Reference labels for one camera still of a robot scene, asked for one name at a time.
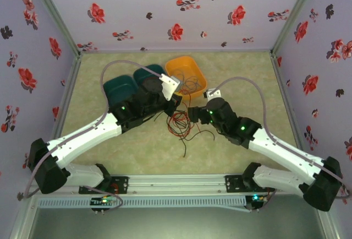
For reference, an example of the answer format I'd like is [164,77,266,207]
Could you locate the coloured wires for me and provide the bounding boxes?
[152,112,193,140]

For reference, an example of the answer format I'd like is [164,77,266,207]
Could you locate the thin red cable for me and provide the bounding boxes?
[166,111,191,138]

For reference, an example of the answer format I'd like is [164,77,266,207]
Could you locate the thin blue cable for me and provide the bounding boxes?
[180,75,206,96]

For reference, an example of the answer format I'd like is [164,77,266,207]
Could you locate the thin grey cable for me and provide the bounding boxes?
[175,69,199,94]

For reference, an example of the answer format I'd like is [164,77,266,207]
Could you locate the thin brown-red cable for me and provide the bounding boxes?
[178,128,216,159]

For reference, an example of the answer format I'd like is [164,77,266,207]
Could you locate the teal plastic bin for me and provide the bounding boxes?
[103,74,138,107]
[133,64,166,91]

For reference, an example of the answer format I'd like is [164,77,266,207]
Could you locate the orange plastic bin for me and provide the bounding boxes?
[164,56,208,101]

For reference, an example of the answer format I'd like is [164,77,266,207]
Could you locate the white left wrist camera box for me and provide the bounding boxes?
[160,73,183,102]

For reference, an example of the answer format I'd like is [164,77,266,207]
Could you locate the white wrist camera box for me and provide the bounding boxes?
[160,73,183,102]
[203,88,222,101]

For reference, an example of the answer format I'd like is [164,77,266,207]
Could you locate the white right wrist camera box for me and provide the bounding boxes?
[203,88,222,101]

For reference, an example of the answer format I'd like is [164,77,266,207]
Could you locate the grey right arm cable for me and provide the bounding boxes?
[216,77,349,213]

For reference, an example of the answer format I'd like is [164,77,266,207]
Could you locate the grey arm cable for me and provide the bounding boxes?
[216,77,349,213]
[24,60,163,213]

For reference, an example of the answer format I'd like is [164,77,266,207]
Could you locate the grey left arm cable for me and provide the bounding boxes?
[24,60,163,213]

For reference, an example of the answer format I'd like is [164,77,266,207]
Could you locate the aluminium table end rail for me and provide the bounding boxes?
[79,48,273,55]

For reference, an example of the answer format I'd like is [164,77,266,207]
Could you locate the aluminium table side rail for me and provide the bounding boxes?
[271,51,305,154]
[48,53,83,143]

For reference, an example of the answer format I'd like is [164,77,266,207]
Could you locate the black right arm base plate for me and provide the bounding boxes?
[224,175,276,193]

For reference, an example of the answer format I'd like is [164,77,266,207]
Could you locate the aluminium mounting rail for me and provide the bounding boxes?
[27,173,306,195]

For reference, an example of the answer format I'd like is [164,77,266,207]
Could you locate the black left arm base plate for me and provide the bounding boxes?
[79,176,129,195]

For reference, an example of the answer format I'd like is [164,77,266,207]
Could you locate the white slotted cable duct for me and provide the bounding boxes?
[37,197,252,213]

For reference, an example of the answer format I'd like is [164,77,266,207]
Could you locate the aluminium frame post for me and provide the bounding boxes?
[271,0,322,55]
[26,0,83,56]

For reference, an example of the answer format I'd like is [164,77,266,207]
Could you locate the aluminium lower frame bar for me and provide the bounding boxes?
[313,208,343,239]
[8,192,38,239]

